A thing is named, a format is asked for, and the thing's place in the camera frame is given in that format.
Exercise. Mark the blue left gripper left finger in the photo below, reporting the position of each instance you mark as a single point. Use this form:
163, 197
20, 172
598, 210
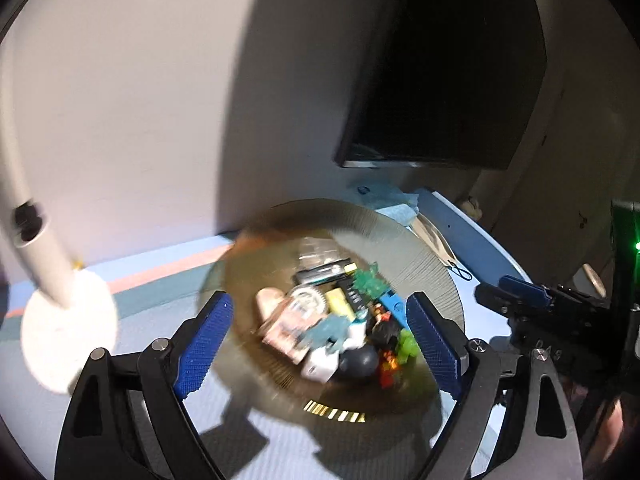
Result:
196, 343

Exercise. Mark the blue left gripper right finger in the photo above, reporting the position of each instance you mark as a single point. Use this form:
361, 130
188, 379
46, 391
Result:
441, 342

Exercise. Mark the green frog toy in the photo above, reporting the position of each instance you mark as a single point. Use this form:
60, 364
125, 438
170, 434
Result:
407, 348

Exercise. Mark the blue rectangular lighter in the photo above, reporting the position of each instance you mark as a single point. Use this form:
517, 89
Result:
395, 305

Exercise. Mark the white coat boy figurine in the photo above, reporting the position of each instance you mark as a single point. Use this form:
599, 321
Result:
358, 359

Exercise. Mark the pink oval tag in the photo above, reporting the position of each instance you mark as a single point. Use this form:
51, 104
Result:
269, 302

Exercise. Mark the teal plastic leaf toy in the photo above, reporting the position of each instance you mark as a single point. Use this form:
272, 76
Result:
369, 282

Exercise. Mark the light blue plastic toy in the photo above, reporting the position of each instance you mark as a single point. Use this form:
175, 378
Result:
329, 333

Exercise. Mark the pink small carton box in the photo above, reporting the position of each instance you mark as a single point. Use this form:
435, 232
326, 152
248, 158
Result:
285, 328

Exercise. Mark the white charger plug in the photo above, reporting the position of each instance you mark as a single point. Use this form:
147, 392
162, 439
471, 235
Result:
320, 365

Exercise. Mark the black lighter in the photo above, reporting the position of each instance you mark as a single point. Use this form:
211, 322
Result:
328, 272

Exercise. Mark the black haired doll figure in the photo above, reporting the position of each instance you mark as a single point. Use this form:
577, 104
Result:
383, 330

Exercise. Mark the clear plastic box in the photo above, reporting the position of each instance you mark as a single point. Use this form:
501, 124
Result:
314, 251

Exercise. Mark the person right hand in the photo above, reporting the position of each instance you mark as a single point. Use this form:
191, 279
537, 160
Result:
613, 433

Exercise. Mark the amber glass bowl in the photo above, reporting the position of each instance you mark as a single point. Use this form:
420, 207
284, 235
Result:
319, 289

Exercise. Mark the white desk lamp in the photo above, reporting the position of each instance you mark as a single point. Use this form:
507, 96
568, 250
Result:
72, 311

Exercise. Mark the blue face mask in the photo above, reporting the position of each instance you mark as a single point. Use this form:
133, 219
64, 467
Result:
389, 201

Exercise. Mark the black computer monitor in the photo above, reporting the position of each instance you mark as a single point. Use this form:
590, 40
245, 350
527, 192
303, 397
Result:
445, 82

